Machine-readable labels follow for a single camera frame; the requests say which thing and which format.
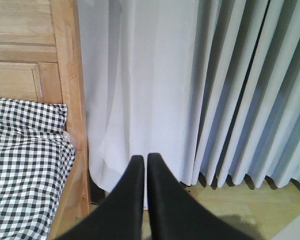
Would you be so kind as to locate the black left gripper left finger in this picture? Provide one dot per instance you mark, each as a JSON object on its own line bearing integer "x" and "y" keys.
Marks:
{"x": 120, "y": 215}

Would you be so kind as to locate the white sheer curtain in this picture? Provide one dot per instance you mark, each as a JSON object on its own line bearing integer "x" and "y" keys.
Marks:
{"x": 137, "y": 58}

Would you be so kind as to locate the black white checkered bedding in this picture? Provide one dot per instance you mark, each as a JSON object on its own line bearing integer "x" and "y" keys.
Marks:
{"x": 36, "y": 157}

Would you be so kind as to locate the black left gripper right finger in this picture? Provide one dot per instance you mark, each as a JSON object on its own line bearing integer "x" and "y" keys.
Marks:
{"x": 175, "y": 215}

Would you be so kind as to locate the wooden bed frame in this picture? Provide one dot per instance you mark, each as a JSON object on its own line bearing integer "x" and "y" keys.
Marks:
{"x": 40, "y": 61}

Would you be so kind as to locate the grey pleated curtain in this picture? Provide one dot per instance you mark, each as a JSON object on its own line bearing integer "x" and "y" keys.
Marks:
{"x": 245, "y": 93}

